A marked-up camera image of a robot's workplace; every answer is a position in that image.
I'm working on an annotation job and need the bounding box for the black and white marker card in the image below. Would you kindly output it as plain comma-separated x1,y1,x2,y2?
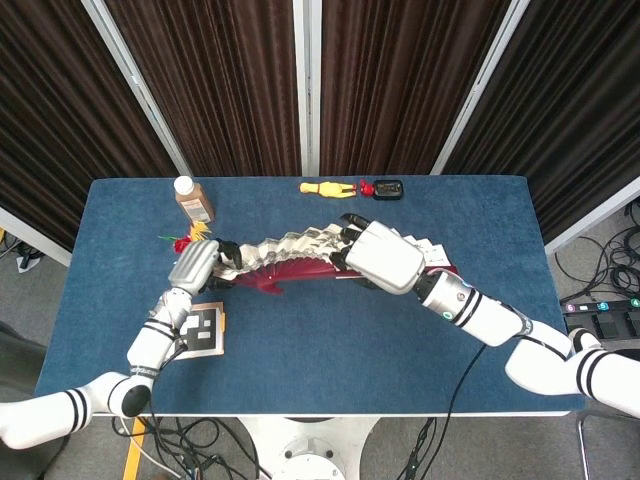
174,301,228,361

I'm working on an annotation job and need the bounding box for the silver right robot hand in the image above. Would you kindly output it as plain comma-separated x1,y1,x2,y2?
329,212,427,296

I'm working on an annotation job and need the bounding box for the white partition rail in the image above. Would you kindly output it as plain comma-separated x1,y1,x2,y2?
543,175,640,256
0,207,73,268

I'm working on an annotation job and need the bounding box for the blue table cloth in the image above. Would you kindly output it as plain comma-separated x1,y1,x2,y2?
35,174,587,416

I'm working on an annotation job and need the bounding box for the red-ribbed painted paper folding fan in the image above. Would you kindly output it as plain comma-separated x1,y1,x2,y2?
209,222,460,296

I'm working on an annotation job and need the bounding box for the black foot pedal unit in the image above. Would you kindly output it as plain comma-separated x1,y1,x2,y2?
562,297,640,342

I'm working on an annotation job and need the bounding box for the yellow rubber chicken toy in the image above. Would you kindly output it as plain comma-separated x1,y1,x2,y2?
299,180,359,200

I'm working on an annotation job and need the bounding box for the metal chair leg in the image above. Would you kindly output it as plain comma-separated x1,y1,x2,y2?
577,415,601,480

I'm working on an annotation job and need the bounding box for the black floor cable bundle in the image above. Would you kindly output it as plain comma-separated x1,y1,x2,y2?
554,199,640,306
112,414,261,480

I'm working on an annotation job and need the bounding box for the black small device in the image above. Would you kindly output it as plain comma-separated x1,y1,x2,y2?
358,178,405,202

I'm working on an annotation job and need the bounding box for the brown curtain panel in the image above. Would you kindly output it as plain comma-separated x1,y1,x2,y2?
0,0,179,251
104,0,301,177
442,0,640,244
319,0,516,176

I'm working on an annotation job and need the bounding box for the brown bottle with white cap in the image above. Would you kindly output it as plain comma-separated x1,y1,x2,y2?
173,175,216,224

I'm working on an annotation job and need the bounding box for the white partition post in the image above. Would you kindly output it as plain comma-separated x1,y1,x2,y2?
292,0,324,177
430,0,532,176
82,0,194,177

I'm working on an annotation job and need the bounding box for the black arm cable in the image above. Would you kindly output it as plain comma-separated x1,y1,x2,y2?
394,343,489,480

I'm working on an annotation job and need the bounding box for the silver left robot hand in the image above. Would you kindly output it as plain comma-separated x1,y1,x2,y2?
167,238,245,296

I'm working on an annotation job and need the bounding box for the small red yellow flower toy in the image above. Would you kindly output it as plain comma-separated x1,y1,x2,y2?
157,221,214,257

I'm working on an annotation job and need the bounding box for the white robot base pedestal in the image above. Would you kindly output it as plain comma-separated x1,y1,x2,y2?
234,417,381,480

